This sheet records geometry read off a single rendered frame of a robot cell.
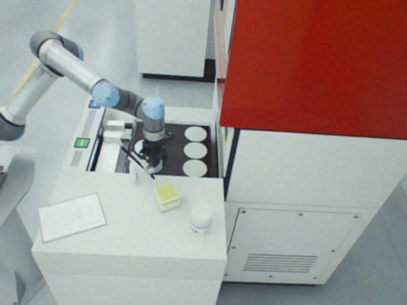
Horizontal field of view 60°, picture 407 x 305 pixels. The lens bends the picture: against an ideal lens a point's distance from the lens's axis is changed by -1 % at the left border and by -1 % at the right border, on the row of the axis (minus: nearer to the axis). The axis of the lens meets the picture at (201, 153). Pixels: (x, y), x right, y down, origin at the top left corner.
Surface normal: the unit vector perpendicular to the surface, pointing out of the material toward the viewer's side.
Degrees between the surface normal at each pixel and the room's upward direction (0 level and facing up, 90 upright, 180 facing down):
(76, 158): 0
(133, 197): 0
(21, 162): 0
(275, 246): 90
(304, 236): 90
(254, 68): 90
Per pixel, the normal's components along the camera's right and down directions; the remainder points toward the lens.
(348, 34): 0.00, 0.71
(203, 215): 0.08, -0.70
